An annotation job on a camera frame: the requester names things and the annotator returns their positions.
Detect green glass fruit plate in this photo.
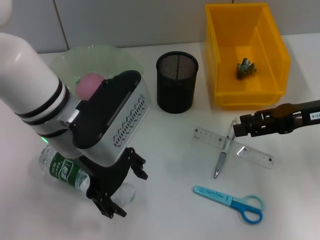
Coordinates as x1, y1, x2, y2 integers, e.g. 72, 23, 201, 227
48, 44, 145, 101

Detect silver pen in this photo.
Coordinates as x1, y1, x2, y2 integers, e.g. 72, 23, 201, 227
213, 119, 239, 179

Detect yellow plastic bin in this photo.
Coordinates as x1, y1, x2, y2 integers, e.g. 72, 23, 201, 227
205, 2, 292, 111

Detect clear plastic ruler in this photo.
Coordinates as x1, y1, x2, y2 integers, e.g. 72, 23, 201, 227
192, 127, 274, 170

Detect green plastic wrapper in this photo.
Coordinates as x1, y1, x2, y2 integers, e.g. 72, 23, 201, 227
234, 57, 258, 80

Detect blue scissors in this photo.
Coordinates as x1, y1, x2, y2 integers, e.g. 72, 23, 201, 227
193, 184, 266, 225

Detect black mesh pen holder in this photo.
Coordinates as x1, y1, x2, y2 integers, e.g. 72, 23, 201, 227
155, 50, 199, 114

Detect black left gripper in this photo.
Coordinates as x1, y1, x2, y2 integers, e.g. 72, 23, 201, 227
84, 146, 149, 219

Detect clear green label water bottle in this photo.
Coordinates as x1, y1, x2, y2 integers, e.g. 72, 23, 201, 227
38, 146, 138, 208

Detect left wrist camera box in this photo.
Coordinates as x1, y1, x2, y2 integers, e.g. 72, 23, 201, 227
72, 70, 152, 167

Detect pink peach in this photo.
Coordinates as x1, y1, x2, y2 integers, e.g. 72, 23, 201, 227
76, 72, 106, 101

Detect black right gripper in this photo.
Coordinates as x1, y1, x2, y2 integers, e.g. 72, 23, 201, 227
233, 99, 320, 138

